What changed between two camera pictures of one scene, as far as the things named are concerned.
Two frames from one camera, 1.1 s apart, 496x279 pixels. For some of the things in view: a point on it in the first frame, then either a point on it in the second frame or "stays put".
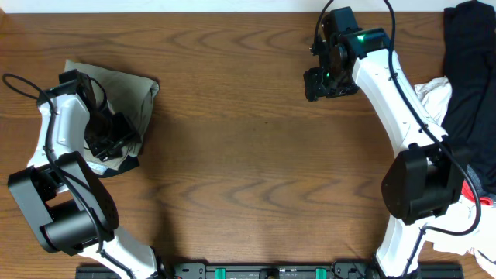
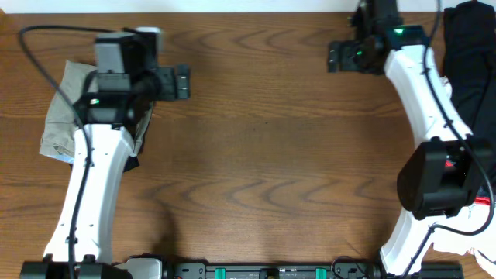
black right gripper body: [331, 82] to [355, 58]
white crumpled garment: [463, 225] stays put
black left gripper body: [103, 135] to [164, 91]
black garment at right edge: [470, 47] stays put
